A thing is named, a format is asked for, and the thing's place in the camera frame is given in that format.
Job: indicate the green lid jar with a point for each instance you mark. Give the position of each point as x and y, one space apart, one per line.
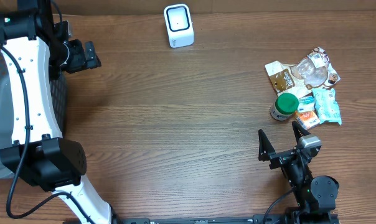
284 106

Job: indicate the teal wipes packet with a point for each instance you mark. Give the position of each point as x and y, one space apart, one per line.
326 106

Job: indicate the orange tissue pack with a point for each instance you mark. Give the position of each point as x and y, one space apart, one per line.
307 119

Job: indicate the clear brown bread bag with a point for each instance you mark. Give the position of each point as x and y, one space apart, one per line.
313 71

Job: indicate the white barcode scanner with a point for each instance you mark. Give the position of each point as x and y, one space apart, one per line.
179 26

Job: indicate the teal tissue pack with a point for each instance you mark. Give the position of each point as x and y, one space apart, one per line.
306 104

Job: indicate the dark grey plastic basket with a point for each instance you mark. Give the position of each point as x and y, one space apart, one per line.
21 35

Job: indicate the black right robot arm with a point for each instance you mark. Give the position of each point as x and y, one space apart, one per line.
315 196

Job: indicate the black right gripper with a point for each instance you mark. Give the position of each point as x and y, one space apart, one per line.
281 158

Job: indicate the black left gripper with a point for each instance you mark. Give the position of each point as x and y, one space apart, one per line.
81 62

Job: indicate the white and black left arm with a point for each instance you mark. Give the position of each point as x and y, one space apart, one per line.
56 165

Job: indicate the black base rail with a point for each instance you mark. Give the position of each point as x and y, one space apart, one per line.
228 220

